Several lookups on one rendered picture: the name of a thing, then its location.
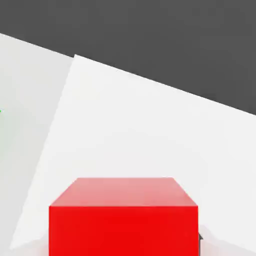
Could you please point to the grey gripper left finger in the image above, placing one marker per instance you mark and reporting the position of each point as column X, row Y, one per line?
column 37, row 250

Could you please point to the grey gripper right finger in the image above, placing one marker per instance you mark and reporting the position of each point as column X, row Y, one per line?
column 218, row 247

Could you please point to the small red cube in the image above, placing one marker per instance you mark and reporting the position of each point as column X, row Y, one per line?
column 124, row 230

